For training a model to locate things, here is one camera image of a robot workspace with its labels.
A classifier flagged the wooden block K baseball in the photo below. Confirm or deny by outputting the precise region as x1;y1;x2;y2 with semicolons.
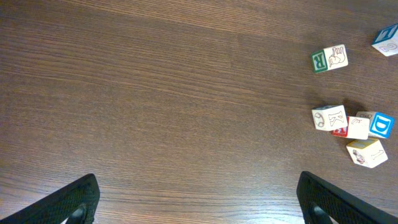
312;105;348;131

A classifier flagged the wooden block apple red letter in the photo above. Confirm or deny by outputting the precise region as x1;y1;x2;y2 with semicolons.
331;116;370;139

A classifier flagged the green R wooden block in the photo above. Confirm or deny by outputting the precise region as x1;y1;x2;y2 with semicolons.
310;44;349;73

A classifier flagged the wooden block number 1 car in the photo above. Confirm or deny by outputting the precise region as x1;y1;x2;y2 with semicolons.
346;138;388;168

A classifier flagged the wooden block number 2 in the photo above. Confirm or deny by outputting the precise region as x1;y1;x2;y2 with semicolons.
371;24;397;57

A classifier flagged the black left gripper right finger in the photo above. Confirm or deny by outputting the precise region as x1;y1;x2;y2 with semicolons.
296;171;397;224

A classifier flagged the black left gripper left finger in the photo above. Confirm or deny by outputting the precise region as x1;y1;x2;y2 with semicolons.
1;174;100;224

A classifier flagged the blue D wooden block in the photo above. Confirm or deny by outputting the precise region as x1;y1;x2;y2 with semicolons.
356;111;395;139

